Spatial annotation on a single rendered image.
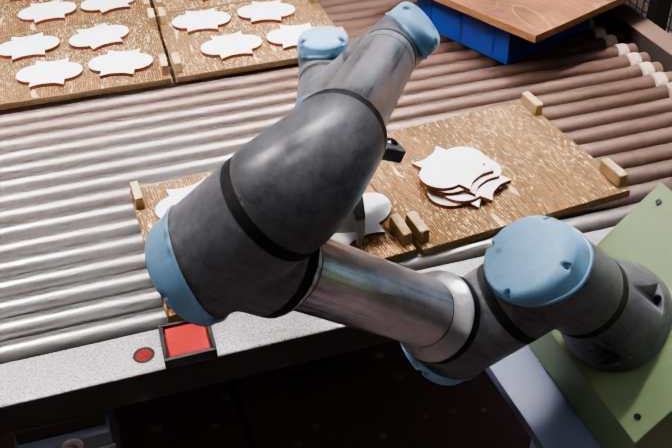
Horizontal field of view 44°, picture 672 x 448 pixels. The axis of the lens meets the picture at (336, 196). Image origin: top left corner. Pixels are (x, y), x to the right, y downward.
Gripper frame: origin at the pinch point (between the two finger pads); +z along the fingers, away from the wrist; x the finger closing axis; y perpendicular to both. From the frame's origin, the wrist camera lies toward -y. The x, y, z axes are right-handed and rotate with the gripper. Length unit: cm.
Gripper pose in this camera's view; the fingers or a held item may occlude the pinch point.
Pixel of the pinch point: (349, 221)
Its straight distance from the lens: 141.4
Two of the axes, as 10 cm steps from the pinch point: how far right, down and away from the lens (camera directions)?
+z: 0.7, 7.8, 6.2
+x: 3.6, 5.6, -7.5
